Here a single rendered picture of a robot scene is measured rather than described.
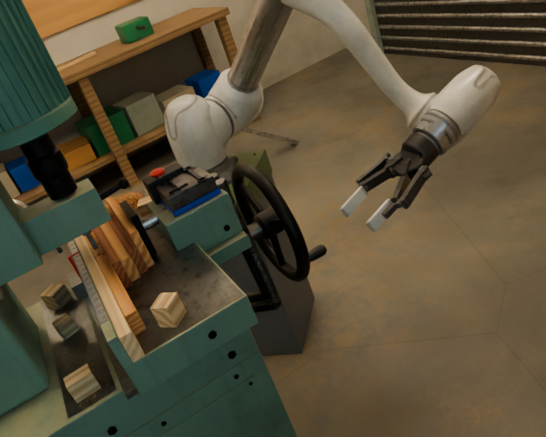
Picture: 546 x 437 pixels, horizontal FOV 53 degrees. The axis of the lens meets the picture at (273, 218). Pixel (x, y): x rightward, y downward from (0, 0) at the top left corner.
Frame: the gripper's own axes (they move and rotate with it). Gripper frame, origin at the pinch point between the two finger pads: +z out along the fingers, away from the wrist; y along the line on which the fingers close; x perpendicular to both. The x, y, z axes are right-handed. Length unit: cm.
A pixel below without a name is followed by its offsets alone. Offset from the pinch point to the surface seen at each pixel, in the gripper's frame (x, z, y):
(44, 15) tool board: -41, -5, -344
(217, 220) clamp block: -22.7, 22.8, -3.2
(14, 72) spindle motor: -65, 28, -3
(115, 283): -32, 42, 3
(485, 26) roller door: 131, -199, -190
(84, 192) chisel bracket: -44, 35, -8
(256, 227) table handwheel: -10.9, 18.0, -9.9
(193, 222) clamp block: -26.2, 26.1, -3.2
